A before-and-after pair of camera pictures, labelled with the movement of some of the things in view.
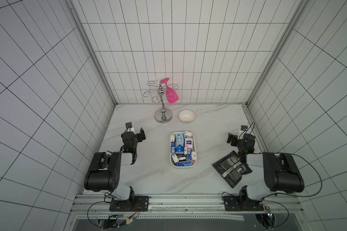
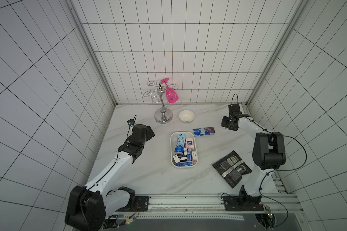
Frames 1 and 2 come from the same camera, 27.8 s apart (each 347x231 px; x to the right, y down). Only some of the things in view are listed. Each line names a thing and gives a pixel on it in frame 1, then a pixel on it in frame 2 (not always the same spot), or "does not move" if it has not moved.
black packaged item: (231, 167) does not move
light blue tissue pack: (179, 139) does not move
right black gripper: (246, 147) → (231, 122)
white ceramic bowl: (186, 116) does not move
